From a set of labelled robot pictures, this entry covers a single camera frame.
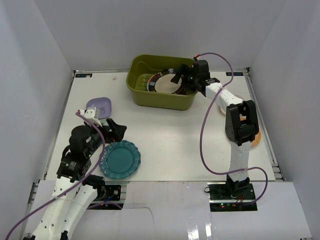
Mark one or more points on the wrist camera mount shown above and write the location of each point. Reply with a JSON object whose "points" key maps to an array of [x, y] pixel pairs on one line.
{"points": [[90, 115], [197, 59]]}

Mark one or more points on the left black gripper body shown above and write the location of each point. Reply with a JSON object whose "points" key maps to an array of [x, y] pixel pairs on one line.
{"points": [[109, 130]]}

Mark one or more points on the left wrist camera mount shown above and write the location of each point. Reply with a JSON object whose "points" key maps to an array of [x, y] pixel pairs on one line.
{"points": [[90, 115]]}

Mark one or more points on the cream square dish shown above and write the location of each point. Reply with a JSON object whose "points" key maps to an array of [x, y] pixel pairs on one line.
{"points": [[222, 110]]}

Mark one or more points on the black rimmed beige plate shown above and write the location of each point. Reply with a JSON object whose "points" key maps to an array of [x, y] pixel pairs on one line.
{"points": [[161, 83]]}

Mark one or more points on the teal scalloped plate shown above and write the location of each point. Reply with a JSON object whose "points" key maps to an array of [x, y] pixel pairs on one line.
{"points": [[120, 160]]}

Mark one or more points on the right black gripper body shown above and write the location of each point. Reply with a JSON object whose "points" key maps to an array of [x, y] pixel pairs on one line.
{"points": [[190, 80]]}

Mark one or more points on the lavender square dish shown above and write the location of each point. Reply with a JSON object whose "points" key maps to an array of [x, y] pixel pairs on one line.
{"points": [[103, 106]]}

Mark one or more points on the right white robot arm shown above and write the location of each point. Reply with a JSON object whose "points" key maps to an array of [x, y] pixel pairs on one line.
{"points": [[239, 133]]}

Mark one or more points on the orange woven round plate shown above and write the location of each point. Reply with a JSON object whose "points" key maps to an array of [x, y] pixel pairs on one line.
{"points": [[258, 136]]}

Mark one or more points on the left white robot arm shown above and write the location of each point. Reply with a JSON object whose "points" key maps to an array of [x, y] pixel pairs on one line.
{"points": [[75, 185]]}

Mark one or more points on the olive green plastic bin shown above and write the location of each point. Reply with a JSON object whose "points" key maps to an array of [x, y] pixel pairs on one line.
{"points": [[142, 68]]}

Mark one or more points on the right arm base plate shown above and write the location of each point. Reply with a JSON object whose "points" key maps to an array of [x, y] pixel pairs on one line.
{"points": [[220, 194]]}

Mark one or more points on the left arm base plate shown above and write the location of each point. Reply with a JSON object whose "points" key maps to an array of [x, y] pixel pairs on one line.
{"points": [[110, 192]]}

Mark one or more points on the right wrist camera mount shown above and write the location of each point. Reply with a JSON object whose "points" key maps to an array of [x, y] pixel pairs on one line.
{"points": [[197, 59]]}

